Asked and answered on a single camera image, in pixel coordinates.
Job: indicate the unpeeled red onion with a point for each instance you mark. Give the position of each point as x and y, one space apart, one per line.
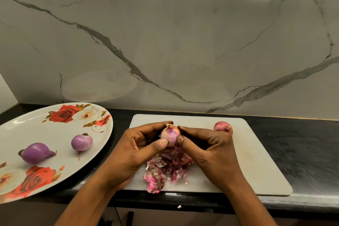
223 127

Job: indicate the person's right forearm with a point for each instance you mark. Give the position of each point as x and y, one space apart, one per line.
249 204

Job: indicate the person's left forearm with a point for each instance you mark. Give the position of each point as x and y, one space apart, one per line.
87 199

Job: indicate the pointed peeled purple onion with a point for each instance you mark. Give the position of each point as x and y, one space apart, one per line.
35 153

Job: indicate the person's left hand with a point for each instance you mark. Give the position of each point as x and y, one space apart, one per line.
127 151

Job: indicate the white rose print plate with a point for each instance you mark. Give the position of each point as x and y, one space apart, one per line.
50 149

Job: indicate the pile of red onion peels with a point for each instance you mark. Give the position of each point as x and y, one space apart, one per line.
165 169

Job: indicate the person's right hand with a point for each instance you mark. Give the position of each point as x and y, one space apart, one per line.
214 154

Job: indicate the round peeled purple onion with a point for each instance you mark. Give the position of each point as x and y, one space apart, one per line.
81 142

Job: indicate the partly peeled red onion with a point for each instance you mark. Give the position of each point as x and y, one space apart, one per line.
170 134

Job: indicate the white cutting board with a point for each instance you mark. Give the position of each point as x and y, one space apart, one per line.
254 154

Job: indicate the person's right thumb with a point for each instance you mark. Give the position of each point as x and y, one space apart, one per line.
186 145

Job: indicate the person's left thumb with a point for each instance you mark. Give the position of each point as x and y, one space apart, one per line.
153 147

